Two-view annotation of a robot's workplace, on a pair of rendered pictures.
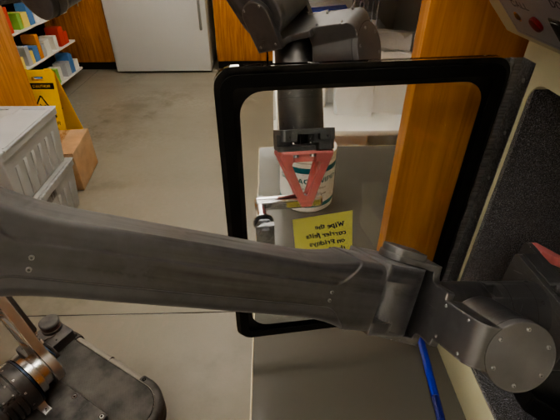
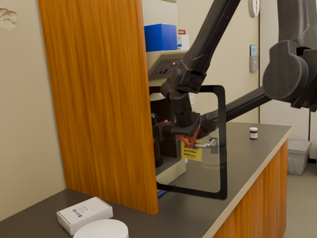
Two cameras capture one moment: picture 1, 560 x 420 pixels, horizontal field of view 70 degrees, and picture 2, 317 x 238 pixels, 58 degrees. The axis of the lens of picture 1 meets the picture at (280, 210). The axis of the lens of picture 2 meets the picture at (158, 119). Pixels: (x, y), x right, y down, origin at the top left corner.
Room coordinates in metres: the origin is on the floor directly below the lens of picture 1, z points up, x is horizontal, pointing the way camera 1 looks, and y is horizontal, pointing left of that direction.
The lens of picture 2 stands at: (1.23, 0.43, 1.49)
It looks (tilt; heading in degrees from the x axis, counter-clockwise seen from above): 12 degrees down; 217
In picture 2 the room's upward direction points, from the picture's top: 4 degrees counter-clockwise
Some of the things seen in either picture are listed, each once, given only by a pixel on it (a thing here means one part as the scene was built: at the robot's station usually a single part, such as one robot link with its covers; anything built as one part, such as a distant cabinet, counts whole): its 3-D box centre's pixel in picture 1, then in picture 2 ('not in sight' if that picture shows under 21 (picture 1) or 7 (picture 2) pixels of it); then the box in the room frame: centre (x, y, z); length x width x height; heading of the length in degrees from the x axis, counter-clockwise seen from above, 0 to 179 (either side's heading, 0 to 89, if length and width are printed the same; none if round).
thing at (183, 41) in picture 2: not in sight; (180, 42); (0.20, -0.20, 1.54); 0.05 x 0.05 x 0.06; 84
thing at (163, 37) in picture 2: not in sight; (158, 38); (0.36, -0.20, 1.56); 0.10 x 0.10 x 0.09; 2
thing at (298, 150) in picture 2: not in sight; (281, 155); (-2.43, -0.40, 0.17); 0.60 x 0.42 x 0.33; 90
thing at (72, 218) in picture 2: not in sight; (85, 214); (0.65, -0.36, 0.96); 0.16 x 0.12 x 0.04; 166
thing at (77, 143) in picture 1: (64, 159); not in sight; (2.49, 1.52, 0.14); 0.41 x 0.32 x 0.28; 8
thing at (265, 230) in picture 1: (265, 242); not in sight; (0.37, 0.02, 1.18); 0.02 x 0.02 x 0.06; 8
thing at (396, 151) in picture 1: (348, 222); (183, 142); (0.40, -0.09, 1.19); 0.30 x 0.01 x 0.40; 98
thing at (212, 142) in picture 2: not in sight; (200, 143); (0.42, -0.01, 1.20); 0.10 x 0.05 x 0.03; 98
